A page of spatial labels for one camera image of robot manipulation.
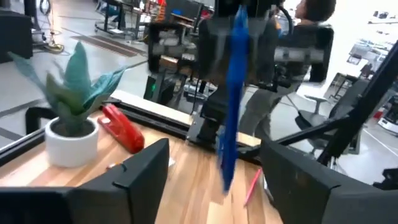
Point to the pink pencil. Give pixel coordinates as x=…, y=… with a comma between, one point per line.
x=252, y=188

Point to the blue scissors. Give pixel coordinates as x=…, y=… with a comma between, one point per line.
x=234, y=124

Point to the grey office chair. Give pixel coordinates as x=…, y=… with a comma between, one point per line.
x=314, y=119

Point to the black cabinet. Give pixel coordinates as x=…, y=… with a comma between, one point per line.
x=14, y=34

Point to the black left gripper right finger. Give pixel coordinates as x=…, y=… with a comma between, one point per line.
x=304, y=193

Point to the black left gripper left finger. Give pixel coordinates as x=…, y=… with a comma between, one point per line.
x=124, y=193

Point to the green plant in white pot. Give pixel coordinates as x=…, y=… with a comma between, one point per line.
x=71, y=102

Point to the person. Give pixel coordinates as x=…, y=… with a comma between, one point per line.
x=314, y=11

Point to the black box with green light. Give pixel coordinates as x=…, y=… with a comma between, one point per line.
x=158, y=90

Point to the black metal table frame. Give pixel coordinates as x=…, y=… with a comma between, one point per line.
x=360, y=109

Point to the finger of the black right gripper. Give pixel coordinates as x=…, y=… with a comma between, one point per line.
x=262, y=53
x=217, y=53

